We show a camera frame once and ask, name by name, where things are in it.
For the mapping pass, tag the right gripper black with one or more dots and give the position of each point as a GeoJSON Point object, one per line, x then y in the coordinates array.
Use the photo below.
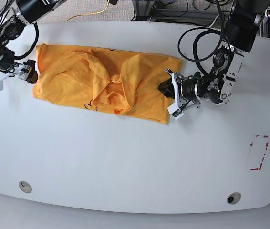
{"type": "Point", "coordinates": [7, 65]}

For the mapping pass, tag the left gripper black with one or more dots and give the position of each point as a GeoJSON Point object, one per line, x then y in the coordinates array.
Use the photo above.
{"type": "Point", "coordinates": [189, 89]}

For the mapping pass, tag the orange t-shirt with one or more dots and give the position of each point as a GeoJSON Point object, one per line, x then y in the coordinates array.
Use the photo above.
{"type": "Point", "coordinates": [105, 80]}

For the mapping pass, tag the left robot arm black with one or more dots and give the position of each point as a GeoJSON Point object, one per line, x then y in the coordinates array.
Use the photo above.
{"type": "Point", "coordinates": [217, 72]}

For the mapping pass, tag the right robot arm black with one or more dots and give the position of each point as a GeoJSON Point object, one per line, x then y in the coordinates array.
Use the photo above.
{"type": "Point", "coordinates": [14, 17]}

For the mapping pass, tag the red tape rectangle marking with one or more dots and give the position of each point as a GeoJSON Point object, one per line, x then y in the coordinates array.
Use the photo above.
{"type": "Point", "coordinates": [257, 152]}

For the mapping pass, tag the left table grommet hole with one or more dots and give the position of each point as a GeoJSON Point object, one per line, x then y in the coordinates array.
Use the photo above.
{"type": "Point", "coordinates": [25, 187]}

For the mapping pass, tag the table grommet hole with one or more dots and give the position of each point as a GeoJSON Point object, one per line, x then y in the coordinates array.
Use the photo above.
{"type": "Point", "coordinates": [234, 198]}
{"type": "Point", "coordinates": [25, 187]}

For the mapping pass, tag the right table grommet hole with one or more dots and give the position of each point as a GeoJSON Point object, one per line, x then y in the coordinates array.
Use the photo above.
{"type": "Point", "coordinates": [234, 198]}

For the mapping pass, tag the aluminium frame rail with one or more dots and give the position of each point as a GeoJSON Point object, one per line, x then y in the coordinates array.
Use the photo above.
{"type": "Point", "coordinates": [191, 12]}

